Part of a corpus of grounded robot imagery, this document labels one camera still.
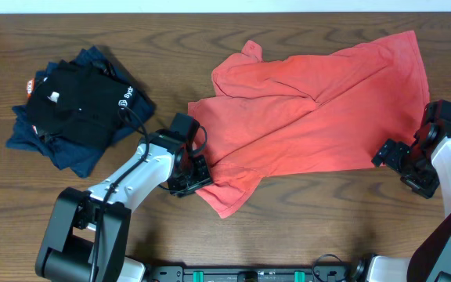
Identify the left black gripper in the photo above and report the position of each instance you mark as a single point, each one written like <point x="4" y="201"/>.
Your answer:
<point x="204" y="179"/>

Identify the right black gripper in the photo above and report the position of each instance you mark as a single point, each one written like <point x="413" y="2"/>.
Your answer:
<point x="391" y="153"/>

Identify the red orange t-shirt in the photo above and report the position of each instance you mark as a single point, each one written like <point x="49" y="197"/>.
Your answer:
<point x="307" y="113"/>

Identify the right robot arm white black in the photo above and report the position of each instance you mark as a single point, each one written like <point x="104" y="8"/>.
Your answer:
<point x="432" y="260"/>

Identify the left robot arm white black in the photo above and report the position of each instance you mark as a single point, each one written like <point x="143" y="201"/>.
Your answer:
<point x="87" y="233"/>

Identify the navy blue folded shirt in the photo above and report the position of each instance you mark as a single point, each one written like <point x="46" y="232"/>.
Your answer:
<point x="64" y="153"/>

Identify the black folded shirt with logo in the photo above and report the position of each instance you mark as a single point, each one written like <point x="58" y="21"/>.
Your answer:
<point x="80" y="103"/>

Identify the orange folded garment in pile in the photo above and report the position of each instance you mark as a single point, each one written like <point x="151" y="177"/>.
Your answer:
<point x="30" y="87"/>

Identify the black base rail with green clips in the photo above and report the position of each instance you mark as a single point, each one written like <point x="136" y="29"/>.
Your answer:
<point x="327" y="268"/>

